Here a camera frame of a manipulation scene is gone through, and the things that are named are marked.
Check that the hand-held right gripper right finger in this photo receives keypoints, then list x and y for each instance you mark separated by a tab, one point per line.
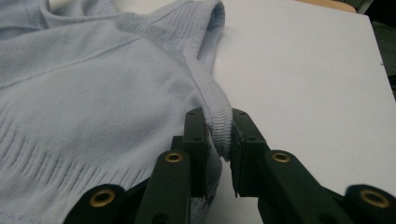
249	146

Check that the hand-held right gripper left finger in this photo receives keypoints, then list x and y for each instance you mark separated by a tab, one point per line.
196	140

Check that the light blue knit garment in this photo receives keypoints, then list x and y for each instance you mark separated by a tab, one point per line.
93	93

